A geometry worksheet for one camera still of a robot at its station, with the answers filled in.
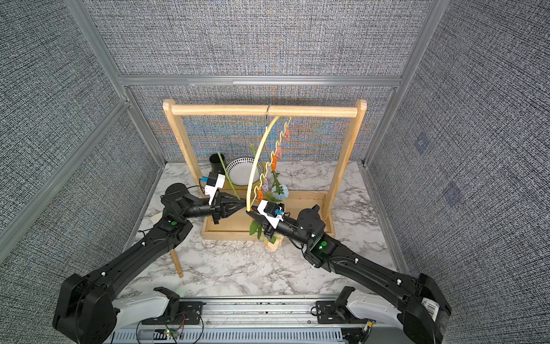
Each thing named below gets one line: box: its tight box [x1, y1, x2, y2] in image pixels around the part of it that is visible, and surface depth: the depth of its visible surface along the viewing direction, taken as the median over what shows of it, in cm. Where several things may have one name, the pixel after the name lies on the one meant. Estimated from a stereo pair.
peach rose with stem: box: [249, 221, 284, 248], surface depth 75 cm
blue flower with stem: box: [270, 170, 290, 201], surface depth 91 cm
